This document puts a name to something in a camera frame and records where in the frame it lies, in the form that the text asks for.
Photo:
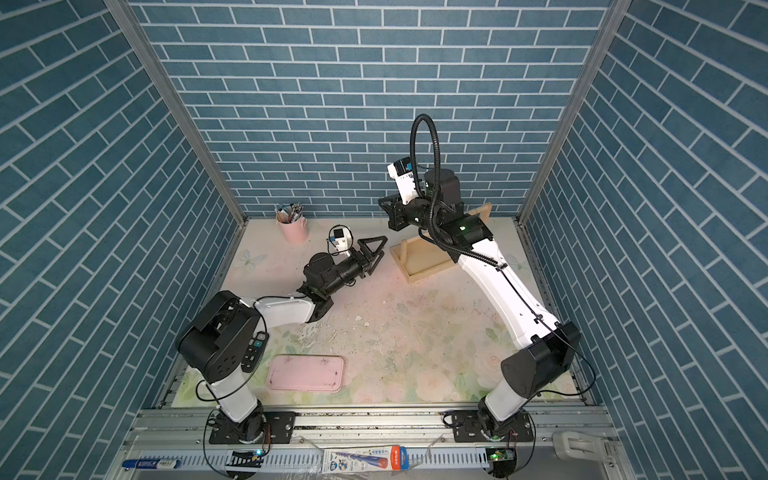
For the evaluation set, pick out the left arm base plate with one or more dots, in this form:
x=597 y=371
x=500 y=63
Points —
x=271 y=427

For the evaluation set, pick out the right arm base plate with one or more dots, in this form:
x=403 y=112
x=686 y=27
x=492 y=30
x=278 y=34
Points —
x=475 y=426

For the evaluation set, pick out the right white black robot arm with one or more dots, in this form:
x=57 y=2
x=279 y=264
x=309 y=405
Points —
x=429 y=198

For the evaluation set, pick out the white plastic bracket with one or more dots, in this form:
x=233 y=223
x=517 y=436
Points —
x=572 y=445

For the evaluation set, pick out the pink pen holder cup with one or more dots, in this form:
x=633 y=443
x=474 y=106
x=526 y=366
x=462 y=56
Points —
x=295 y=232

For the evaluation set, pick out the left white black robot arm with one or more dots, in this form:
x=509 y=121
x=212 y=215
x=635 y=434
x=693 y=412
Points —
x=226 y=339

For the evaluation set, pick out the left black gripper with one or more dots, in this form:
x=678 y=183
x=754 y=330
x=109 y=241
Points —
x=360 y=262

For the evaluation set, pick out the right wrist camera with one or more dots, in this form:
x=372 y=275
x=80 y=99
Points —
x=402 y=171

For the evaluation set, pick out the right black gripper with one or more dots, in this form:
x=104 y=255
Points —
x=396 y=215

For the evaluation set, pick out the wooden jewelry display stand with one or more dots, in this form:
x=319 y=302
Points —
x=418 y=257

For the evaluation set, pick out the pens in cup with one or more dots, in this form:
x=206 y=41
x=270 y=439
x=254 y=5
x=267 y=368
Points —
x=289 y=213

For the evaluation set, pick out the black calculator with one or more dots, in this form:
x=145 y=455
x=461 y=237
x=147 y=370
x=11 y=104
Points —
x=254 y=352

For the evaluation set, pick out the pink plastic tray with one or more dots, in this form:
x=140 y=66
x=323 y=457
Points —
x=306 y=373

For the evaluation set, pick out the blue marker pen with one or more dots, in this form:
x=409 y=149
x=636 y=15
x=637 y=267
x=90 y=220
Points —
x=151 y=464

